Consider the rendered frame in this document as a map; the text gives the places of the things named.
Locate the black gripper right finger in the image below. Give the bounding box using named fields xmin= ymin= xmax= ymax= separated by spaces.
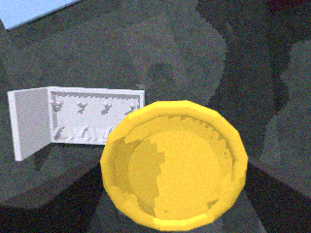
xmin=244 ymin=155 xmax=311 ymax=233

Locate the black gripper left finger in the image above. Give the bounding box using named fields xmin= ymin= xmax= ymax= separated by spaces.
xmin=0 ymin=155 xmax=104 ymax=233

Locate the yellow round plate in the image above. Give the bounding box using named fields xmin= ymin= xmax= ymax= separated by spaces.
xmin=100 ymin=101 xmax=248 ymax=231

